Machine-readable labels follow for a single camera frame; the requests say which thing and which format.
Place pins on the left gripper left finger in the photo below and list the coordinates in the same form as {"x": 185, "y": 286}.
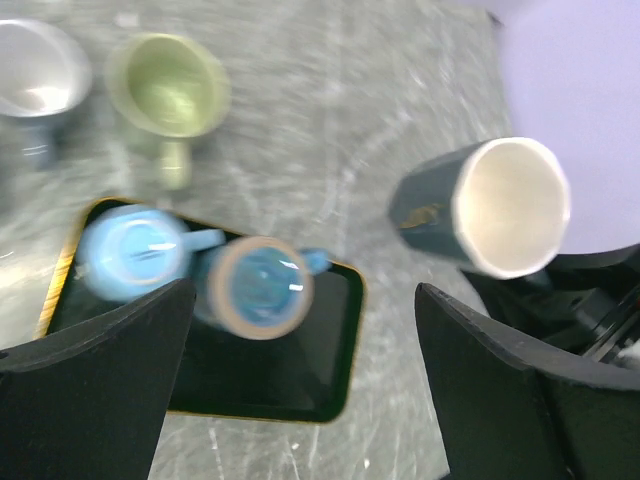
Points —
{"x": 89, "y": 402}

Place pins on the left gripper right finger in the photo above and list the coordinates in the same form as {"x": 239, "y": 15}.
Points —
{"x": 510, "y": 406}

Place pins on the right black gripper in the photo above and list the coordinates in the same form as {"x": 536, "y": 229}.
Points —
{"x": 585, "y": 304}

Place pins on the dark grey mug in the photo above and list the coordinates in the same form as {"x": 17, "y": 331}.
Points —
{"x": 499, "y": 207}

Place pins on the pale green mug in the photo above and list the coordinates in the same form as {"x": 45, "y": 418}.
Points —
{"x": 167, "y": 92}

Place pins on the small slate grey mug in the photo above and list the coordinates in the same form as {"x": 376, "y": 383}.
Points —
{"x": 45, "y": 76}

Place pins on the light blue hexagonal mug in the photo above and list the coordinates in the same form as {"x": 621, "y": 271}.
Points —
{"x": 131, "y": 250}

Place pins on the blue mug tan rim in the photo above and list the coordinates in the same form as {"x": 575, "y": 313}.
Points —
{"x": 256, "y": 287}

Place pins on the black serving tray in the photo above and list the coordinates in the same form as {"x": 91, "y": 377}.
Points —
{"x": 301, "y": 377}

